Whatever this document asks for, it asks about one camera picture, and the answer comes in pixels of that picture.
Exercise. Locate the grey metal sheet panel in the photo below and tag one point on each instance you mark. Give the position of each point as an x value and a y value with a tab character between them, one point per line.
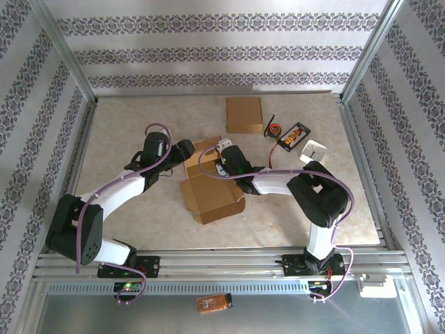
278	316

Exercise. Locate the aluminium rail along wall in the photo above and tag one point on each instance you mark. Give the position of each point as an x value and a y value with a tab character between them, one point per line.
174	94

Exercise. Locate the left aluminium frame post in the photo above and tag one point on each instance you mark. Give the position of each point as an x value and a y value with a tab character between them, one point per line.
64	48

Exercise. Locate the right aluminium frame post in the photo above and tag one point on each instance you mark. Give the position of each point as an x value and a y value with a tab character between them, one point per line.
371	48

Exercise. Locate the left small circuit board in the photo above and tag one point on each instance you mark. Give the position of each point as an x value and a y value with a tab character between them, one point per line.
128	287

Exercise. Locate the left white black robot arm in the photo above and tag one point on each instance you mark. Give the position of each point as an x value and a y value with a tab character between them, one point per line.
114	195

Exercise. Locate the aluminium frame post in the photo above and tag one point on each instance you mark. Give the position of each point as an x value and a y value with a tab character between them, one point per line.
371	48
64	48

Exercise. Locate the white square clock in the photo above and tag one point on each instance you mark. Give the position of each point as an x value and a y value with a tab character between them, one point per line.
314	150

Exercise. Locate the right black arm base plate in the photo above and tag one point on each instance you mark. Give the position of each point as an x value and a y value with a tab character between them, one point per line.
292	268

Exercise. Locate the orange black tape measure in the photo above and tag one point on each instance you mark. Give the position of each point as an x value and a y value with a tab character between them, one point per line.
274	131

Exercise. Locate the left aluminium side rail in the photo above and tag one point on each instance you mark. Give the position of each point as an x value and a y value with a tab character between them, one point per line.
89	111

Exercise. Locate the right small circuit board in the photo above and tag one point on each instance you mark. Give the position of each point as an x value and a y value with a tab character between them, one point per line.
320	284

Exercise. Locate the orange device on rail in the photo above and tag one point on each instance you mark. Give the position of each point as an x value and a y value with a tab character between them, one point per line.
213	304

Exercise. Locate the brown cardboard box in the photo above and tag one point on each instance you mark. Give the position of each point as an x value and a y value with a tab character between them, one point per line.
208	198
243	115

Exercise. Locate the aluminium mounting rail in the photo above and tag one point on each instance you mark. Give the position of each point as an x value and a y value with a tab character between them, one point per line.
226	264

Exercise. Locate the right aluminium side rail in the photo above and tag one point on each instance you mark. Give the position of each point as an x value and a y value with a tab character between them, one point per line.
354	139

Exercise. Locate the small circuit board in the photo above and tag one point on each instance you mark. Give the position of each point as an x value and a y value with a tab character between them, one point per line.
320	284
128	287

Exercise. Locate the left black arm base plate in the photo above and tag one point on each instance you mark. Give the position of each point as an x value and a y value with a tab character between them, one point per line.
153	266

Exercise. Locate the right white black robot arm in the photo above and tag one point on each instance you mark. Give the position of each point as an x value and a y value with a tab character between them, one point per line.
274	182

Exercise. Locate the aluminium side rail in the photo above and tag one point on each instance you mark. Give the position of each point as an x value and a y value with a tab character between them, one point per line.
89	111
354	139

